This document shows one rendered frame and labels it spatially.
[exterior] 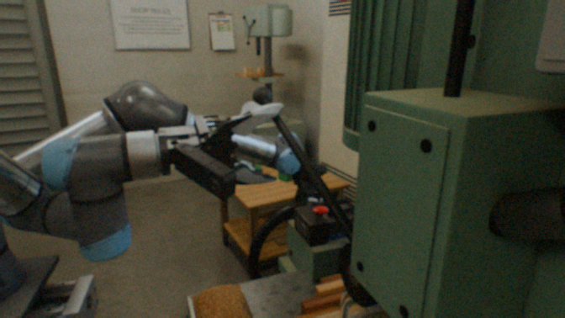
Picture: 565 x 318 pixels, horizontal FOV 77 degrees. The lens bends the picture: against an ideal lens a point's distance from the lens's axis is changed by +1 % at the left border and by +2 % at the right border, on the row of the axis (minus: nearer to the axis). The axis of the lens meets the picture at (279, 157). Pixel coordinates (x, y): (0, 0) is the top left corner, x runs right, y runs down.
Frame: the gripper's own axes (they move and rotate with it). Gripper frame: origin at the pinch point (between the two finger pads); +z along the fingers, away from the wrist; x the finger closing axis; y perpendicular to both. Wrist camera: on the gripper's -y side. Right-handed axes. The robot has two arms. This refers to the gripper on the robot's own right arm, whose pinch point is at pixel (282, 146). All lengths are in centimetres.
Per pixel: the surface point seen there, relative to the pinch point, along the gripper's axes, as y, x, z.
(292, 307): -15.6, 22.6, -1.9
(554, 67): -37.9, -27.6, -4.3
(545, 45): -37.2, -28.3, -4.4
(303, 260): -6.1, 23.6, 4.5
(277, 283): -9.0, 24.5, -2.2
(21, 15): 269, 39, -100
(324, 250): -8.7, 18.6, 6.9
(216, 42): 283, 64, 44
